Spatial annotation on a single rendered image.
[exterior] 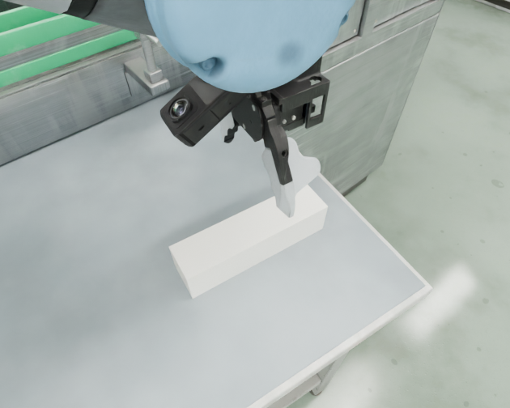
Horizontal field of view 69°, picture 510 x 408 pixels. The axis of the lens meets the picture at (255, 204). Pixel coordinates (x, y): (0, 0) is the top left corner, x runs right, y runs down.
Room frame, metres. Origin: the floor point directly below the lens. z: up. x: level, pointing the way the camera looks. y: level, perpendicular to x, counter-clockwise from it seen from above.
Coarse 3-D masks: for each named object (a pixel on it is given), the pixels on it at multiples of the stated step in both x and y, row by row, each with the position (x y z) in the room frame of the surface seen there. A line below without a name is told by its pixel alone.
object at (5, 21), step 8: (16, 8) 0.68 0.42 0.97; (24, 8) 0.68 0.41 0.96; (32, 8) 0.69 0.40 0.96; (0, 16) 0.65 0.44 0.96; (8, 16) 0.66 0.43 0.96; (16, 16) 0.67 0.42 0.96; (24, 16) 0.67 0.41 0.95; (32, 16) 0.68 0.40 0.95; (40, 16) 0.69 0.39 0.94; (48, 16) 0.70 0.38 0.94; (0, 24) 0.65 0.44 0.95; (8, 24) 0.65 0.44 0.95; (16, 24) 0.66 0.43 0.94; (24, 24) 0.67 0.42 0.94; (0, 32) 0.64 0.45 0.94
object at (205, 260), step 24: (312, 192) 0.38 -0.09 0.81; (240, 216) 0.33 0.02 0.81; (264, 216) 0.33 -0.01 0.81; (312, 216) 0.34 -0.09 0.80; (192, 240) 0.29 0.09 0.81; (216, 240) 0.29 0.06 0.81; (240, 240) 0.29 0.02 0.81; (264, 240) 0.29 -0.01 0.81; (288, 240) 0.32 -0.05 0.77; (192, 264) 0.25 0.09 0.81; (216, 264) 0.25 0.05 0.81; (240, 264) 0.27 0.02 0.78; (192, 288) 0.23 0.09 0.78
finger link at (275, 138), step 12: (276, 120) 0.28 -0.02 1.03; (276, 132) 0.28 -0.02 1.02; (264, 144) 0.28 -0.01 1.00; (276, 144) 0.27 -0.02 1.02; (288, 144) 0.27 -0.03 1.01; (276, 156) 0.27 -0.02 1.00; (288, 156) 0.27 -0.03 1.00; (276, 168) 0.26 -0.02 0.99; (288, 168) 0.27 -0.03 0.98; (288, 180) 0.26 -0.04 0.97
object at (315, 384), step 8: (336, 360) 0.24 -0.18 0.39; (328, 368) 0.24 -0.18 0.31; (336, 368) 0.25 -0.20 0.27; (312, 376) 0.25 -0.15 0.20; (320, 376) 0.25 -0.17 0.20; (328, 376) 0.25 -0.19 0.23; (304, 384) 0.24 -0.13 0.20; (312, 384) 0.24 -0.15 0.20; (320, 384) 0.24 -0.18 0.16; (296, 392) 0.22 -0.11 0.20; (304, 392) 0.22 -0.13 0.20; (312, 392) 0.25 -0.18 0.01; (320, 392) 0.25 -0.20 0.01; (280, 400) 0.20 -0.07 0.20; (288, 400) 0.20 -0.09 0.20; (296, 400) 0.20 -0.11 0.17
